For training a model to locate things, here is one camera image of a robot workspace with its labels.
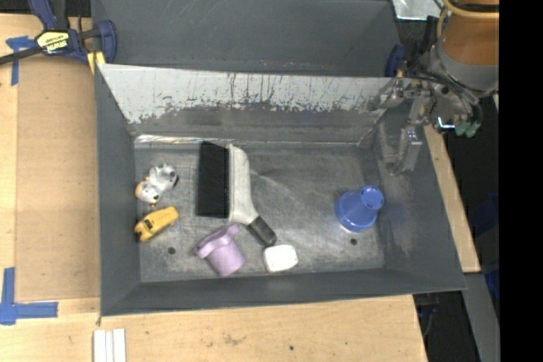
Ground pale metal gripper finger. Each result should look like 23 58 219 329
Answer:
405 125 424 175
390 129 410 177

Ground white rounded box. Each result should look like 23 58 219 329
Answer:
262 243 299 274

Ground white brush with black bristles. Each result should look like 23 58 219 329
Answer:
195 140 278 248

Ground blue plastic cup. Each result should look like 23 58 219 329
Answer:
333 184 386 234

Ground yellow toy car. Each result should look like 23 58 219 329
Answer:
133 205 181 243

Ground grey metal bin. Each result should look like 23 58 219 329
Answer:
88 0 468 317

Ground lilac plastic cup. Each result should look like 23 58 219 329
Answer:
194 223 247 278

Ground white and grey toy animal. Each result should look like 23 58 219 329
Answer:
134 163 180 207

